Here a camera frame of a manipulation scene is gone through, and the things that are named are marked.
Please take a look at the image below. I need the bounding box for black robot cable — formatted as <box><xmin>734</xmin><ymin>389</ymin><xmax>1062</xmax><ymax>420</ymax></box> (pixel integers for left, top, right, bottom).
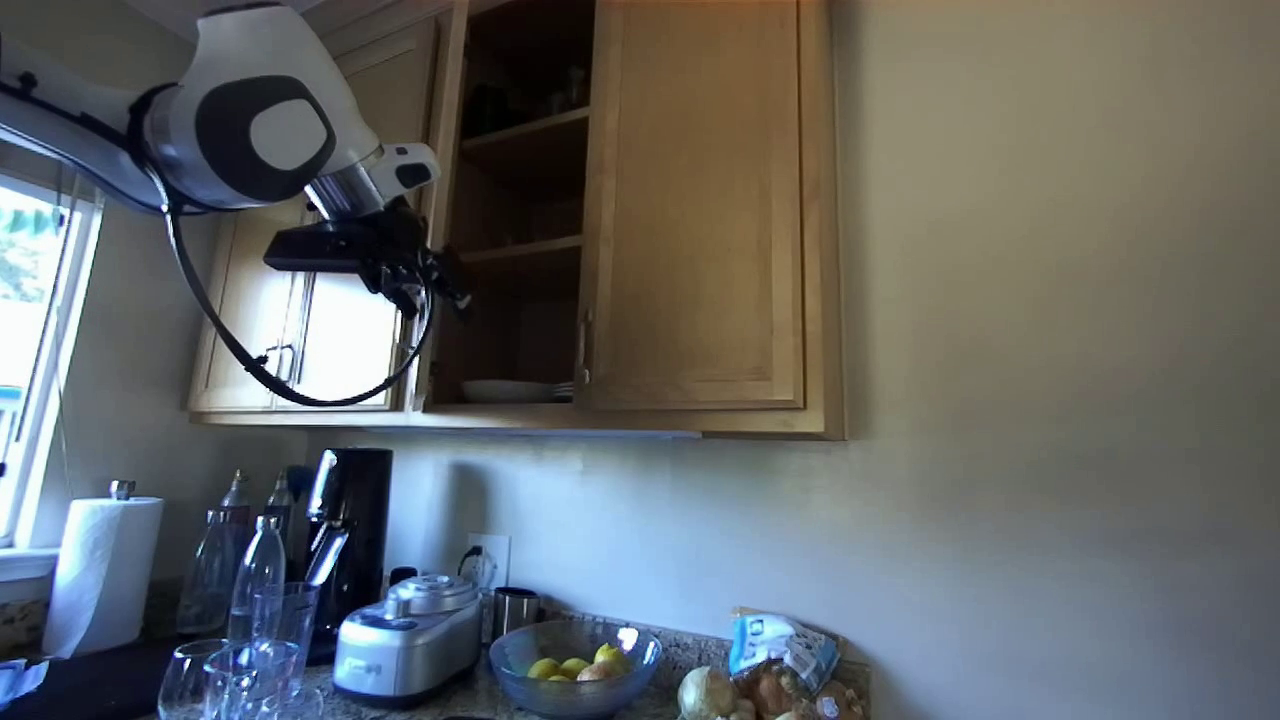
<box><xmin>158</xmin><ymin>195</ymin><xmax>443</xmax><ymax>411</ymax></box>

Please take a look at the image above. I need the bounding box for brushed metal door handle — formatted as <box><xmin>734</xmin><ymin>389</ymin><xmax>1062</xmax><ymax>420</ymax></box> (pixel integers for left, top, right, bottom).
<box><xmin>263</xmin><ymin>338</ymin><xmax>306</xmax><ymax>392</ymax></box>
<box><xmin>571</xmin><ymin>308</ymin><xmax>601</xmax><ymax>392</ymax></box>

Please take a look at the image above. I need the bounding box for pale onion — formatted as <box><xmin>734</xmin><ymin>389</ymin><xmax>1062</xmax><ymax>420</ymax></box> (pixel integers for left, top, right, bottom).
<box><xmin>673</xmin><ymin>658</ymin><xmax>741</xmax><ymax>720</ymax></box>

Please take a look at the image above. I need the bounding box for brown onion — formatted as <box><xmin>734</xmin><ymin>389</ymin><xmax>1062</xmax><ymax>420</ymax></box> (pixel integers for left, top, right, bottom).
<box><xmin>737</xmin><ymin>662</ymin><xmax>806</xmax><ymax>720</ymax></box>

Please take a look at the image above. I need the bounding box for blue and white snack bag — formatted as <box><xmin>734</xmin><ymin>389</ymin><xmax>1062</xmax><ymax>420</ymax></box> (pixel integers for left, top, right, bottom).
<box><xmin>724</xmin><ymin>604</ymin><xmax>850</xmax><ymax>694</ymax></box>

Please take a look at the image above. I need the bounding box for clear bottle with red label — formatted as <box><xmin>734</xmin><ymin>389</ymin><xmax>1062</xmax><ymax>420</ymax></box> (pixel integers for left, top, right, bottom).
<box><xmin>175</xmin><ymin>462</ymin><xmax>253</xmax><ymax>639</ymax></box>

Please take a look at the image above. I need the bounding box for clear drinking glass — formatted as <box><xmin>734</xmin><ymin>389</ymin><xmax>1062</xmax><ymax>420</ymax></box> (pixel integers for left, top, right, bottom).
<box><xmin>153</xmin><ymin>630</ymin><xmax>255</xmax><ymax>720</ymax></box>
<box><xmin>215</xmin><ymin>635</ymin><xmax>313</xmax><ymax>720</ymax></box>

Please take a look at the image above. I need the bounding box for white window frame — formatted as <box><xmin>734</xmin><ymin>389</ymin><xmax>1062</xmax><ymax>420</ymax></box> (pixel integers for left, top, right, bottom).
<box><xmin>0</xmin><ymin>133</ymin><xmax>108</xmax><ymax>558</ymax></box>

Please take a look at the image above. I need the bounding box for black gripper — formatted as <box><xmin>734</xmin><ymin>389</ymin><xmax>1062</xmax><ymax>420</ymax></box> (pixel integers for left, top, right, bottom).
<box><xmin>343</xmin><ymin>195</ymin><xmax>477</xmax><ymax>319</ymax></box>

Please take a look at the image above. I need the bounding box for clear glass fruit bowl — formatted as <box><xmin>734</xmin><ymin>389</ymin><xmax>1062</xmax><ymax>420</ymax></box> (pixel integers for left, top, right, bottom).
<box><xmin>486</xmin><ymin>613</ymin><xmax>670</xmax><ymax>720</ymax></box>

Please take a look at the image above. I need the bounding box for dark metal cup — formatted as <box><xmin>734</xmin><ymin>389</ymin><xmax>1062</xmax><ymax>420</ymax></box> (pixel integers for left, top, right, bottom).
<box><xmin>477</xmin><ymin>583</ymin><xmax>549</xmax><ymax>650</ymax></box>

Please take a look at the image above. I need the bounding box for white paper towel roll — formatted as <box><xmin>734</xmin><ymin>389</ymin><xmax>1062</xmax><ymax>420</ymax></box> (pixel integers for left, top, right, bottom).
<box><xmin>43</xmin><ymin>475</ymin><xmax>168</xmax><ymax>662</ymax></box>

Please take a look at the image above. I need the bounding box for black power plug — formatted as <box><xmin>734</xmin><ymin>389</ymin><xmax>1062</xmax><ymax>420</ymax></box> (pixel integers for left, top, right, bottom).
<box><xmin>455</xmin><ymin>539</ymin><xmax>502</xmax><ymax>590</ymax></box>

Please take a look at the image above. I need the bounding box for wooden wall cabinet door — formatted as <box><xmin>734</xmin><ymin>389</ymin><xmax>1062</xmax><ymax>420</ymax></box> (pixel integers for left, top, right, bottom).
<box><xmin>183</xmin><ymin>195</ymin><xmax>313</xmax><ymax>417</ymax></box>
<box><xmin>571</xmin><ymin>0</ymin><xmax>836</xmax><ymax>417</ymax></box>
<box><xmin>399</xmin><ymin>0</ymin><xmax>477</xmax><ymax>417</ymax></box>

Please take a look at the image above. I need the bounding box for white wall outlet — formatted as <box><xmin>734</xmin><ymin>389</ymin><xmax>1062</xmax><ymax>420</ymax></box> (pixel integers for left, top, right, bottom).
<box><xmin>462</xmin><ymin>528</ymin><xmax>516</xmax><ymax>600</ymax></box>

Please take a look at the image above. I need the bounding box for wooden wall cabinet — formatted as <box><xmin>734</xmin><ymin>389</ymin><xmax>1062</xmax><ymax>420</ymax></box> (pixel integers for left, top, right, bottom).
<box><xmin>183</xmin><ymin>0</ymin><xmax>850</xmax><ymax>443</ymax></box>

